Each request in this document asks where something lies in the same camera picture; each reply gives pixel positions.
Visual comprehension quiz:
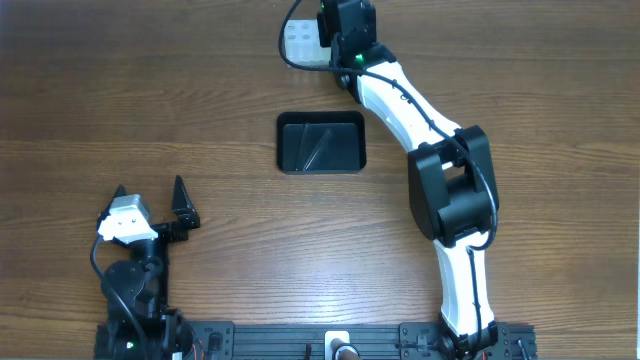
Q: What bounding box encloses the white test tube rack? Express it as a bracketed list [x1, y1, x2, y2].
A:
[282, 18, 334, 69]

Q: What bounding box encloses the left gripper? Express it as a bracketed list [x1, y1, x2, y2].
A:
[97, 174, 202, 245]

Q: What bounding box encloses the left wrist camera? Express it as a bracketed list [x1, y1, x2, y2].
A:
[97, 193, 160, 246]

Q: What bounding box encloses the black tray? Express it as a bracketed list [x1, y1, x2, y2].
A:
[275, 110, 369, 175]

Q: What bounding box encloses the black cable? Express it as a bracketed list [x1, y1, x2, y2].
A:
[89, 232, 151, 360]
[277, 0, 501, 252]

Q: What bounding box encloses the mounting rail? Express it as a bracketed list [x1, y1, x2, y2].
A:
[94, 320, 539, 360]

